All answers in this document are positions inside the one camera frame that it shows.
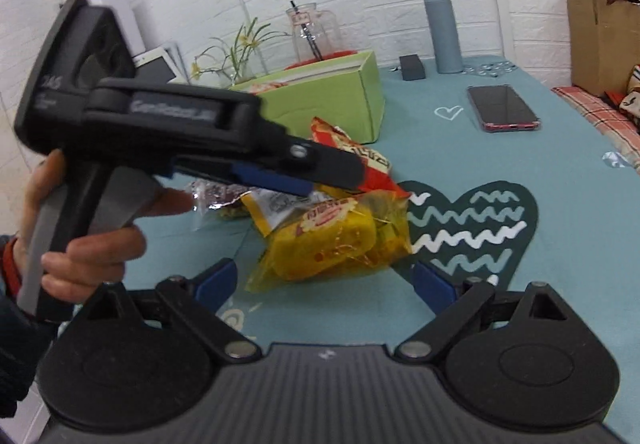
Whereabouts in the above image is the teal patterned tablecloth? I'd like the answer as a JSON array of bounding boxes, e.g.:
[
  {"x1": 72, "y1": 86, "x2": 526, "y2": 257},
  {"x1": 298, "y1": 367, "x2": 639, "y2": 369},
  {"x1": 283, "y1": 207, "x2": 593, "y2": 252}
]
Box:
[{"x1": 65, "y1": 54, "x2": 640, "y2": 444}]

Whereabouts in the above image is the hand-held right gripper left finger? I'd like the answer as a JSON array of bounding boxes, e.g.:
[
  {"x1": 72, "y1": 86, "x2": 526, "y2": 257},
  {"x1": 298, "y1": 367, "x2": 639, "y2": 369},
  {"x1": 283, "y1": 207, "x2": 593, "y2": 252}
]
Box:
[{"x1": 82, "y1": 258, "x2": 264, "y2": 365}]

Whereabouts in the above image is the green cardboard box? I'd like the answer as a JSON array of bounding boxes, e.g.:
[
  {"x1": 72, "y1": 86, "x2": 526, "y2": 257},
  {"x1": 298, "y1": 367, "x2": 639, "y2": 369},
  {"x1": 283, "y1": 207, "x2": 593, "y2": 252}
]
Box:
[{"x1": 227, "y1": 49, "x2": 386, "y2": 145}]

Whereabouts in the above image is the row of glass beads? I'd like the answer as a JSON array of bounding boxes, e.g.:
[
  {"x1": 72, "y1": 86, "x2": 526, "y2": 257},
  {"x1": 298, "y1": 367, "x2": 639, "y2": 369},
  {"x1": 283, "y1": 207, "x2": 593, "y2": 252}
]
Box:
[{"x1": 462, "y1": 60, "x2": 518, "y2": 76}]

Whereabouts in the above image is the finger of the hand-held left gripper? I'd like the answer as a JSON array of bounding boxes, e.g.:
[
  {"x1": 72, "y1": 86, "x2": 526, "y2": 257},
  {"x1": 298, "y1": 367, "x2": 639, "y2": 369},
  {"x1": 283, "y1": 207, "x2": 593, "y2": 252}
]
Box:
[
  {"x1": 172, "y1": 161, "x2": 313, "y2": 198},
  {"x1": 279, "y1": 137, "x2": 366, "y2": 193}
]

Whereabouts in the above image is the person's left hand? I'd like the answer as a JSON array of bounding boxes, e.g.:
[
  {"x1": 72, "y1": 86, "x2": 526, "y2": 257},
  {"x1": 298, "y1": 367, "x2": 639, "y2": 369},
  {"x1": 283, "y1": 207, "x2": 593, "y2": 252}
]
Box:
[{"x1": 12, "y1": 149, "x2": 195, "y2": 303}]

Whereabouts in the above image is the red green patterned pouch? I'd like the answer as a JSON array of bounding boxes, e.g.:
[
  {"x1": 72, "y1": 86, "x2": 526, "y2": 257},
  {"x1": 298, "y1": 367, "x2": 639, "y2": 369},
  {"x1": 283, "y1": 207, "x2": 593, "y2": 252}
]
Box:
[{"x1": 605, "y1": 64, "x2": 640, "y2": 125}]

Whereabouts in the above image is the long red snack packet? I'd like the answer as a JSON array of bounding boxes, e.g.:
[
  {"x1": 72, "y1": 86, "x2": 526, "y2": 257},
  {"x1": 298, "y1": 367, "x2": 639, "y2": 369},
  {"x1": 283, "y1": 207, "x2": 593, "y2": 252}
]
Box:
[{"x1": 285, "y1": 49, "x2": 358, "y2": 71}]

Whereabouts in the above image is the red orange snack packet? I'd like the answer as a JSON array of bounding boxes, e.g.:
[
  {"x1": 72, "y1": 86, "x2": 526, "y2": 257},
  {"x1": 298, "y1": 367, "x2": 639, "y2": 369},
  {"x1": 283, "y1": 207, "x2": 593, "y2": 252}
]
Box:
[{"x1": 309, "y1": 117, "x2": 413, "y2": 200}]

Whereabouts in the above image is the brown cardboard box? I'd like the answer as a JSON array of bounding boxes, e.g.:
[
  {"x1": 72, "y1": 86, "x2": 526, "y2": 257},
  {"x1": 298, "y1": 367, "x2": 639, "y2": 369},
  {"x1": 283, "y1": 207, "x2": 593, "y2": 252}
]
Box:
[{"x1": 566, "y1": 0, "x2": 640, "y2": 98}]

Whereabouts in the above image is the smartphone in red case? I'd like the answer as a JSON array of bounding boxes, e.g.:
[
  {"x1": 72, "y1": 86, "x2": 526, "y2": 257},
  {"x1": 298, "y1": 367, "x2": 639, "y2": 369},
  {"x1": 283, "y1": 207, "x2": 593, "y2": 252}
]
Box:
[{"x1": 467, "y1": 84, "x2": 542, "y2": 133}]

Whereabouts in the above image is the yellow flower plant in vase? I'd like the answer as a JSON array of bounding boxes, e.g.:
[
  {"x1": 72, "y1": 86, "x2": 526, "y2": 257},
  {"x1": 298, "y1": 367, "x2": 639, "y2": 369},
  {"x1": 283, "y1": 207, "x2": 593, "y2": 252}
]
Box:
[{"x1": 191, "y1": 17, "x2": 291, "y2": 88}]

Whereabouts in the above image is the glass pitcher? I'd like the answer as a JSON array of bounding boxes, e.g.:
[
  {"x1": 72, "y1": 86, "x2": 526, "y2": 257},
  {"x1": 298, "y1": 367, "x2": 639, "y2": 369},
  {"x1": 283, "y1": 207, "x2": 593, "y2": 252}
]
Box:
[{"x1": 286, "y1": 2, "x2": 346, "y2": 62}]

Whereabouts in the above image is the grey cylindrical bottle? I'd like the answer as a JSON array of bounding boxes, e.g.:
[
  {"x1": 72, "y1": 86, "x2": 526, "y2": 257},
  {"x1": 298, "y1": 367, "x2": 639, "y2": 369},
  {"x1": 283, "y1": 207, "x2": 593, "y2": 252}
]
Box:
[{"x1": 422, "y1": 0, "x2": 463, "y2": 74}]

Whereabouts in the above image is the small black box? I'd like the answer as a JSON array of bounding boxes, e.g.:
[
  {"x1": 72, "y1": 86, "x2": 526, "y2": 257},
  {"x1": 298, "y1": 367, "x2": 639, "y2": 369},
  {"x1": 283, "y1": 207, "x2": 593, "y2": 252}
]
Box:
[{"x1": 399, "y1": 54, "x2": 426, "y2": 82}]

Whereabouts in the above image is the clear packet dark red filling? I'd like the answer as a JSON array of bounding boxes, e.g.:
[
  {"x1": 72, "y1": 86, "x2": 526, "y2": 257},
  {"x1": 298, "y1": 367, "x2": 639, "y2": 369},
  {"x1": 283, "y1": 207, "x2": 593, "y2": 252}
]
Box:
[{"x1": 190, "y1": 178, "x2": 251, "y2": 222}]

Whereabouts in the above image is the white wall water purifier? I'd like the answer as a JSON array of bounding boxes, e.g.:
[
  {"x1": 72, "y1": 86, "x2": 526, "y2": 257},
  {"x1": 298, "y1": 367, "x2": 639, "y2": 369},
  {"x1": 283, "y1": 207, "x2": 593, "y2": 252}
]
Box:
[{"x1": 87, "y1": 0, "x2": 147, "y2": 56}]

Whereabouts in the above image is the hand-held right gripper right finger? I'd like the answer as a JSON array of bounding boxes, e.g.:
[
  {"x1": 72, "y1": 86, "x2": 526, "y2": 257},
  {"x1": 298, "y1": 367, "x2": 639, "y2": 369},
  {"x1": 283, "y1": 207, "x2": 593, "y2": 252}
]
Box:
[{"x1": 394, "y1": 261, "x2": 576, "y2": 365}]

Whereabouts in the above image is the yellow transparent snack bag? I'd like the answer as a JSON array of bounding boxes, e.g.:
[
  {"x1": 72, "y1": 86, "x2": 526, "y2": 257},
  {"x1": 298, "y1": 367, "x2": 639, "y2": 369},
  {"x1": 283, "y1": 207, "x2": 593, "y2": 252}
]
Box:
[{"x1": 245, "y1": 189, "x2": 416, "y2": 295}]

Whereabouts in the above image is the black straw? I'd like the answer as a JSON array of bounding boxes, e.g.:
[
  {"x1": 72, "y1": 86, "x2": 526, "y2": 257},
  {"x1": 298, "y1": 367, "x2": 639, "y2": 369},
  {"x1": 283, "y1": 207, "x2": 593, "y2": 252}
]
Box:
[{"x1": 291, "y1": 0, "x2": 322, "y2": 60}]

